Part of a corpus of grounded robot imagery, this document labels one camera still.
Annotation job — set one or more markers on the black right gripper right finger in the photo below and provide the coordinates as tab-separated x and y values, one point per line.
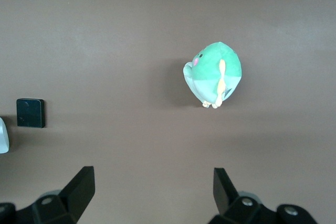
246	208

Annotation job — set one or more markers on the green plush dinosaur toy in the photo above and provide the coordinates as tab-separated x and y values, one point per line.
212	69

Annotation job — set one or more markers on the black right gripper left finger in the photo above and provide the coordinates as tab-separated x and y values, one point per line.
65	203

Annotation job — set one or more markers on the white computer mouse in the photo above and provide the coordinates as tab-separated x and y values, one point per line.
3	137

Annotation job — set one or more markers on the small black box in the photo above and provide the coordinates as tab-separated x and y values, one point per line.
30	113

